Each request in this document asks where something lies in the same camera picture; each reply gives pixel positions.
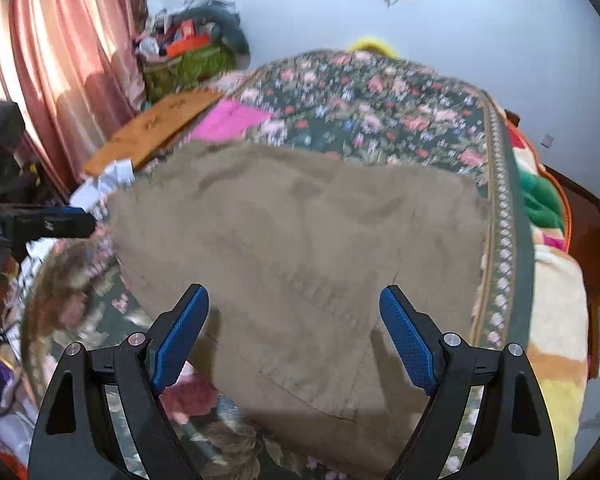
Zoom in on pink curtain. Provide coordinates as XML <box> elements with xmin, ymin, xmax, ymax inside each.
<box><xmin>0</xmin><ymin>0</ymin><xmax>152</xmax><ymax>202</ymax></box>

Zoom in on grey neck pillow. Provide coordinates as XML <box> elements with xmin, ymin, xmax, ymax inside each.
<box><xmin>192</xmin><ymin>5</ymin><xmax>251</xmax><ymax>59</ymax></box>

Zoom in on pile of grey clothes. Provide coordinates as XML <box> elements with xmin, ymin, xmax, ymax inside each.
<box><xmin>135</xmin><ymin>0</ymin><xmax>231</xmax><ymax>56</ymax></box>

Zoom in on wooden lap desk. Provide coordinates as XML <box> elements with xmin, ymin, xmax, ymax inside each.
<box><xmin>82</xmin><ymin>89</ymin><xmax>226</xmax><ymax>177</ymax></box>

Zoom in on pink cloth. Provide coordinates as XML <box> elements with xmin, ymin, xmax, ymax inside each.
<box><xmin>187</xmin><ymin>99</ymin><xmax>274</xmax><ymax>144</ymax></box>

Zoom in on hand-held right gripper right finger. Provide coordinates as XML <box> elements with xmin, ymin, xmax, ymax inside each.
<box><xmin>378</xmin><ymin>285</ymin><xmax>559</xmax><ymax>480</ymax></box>

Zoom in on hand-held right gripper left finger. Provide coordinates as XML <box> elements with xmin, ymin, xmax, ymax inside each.
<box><xmin>29</xmin><ymin>283</ymin><xmax>211</xmax><ymax>480</ymax></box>

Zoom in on khaki pants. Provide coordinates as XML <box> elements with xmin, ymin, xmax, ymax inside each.
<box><xmin>102</xmin><ymin>140</ymin><xmax>494</xmax><ymax>480</ymax></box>

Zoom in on green patterned bag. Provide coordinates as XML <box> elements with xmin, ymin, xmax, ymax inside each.
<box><xmin>142</xmin><ymin>45</ymin><xmax>236</xmax><ymax>104</ymax></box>

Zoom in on floral blanket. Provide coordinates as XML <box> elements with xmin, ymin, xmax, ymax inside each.
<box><xmin>20</xmin><ymin>50</ymin><xmax>537</xmax><ymax>480</ymax></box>

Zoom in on yellow foam tube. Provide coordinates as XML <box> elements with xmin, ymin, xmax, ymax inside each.
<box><xmin>347</xmin><ymin>36</ymin><xmax>399</xmax><ymax>59</ymax></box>

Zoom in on colourful fleece blanket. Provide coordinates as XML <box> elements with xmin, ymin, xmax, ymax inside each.
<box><xmin>500</xmin><ymin>105</ymin><xmax>592</xmax><ymax>432</ymax></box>

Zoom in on pile of white papers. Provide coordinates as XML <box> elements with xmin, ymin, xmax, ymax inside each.
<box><xmin>69</xmin><ymin>157</ymin><xmax>137</xmax><ymax>222</ymax></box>

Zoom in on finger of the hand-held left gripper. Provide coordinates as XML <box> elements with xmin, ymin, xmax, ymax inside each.
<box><xmin>7</xmin><ymin>205</ymin><xmax>97</xmax><ymax>252</ymax></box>

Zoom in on orange box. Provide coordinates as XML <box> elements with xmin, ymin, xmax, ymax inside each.
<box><xmin>165</xmin><ymin>35</ymin><xmax>214</xmax><ymax>59</ymax></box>

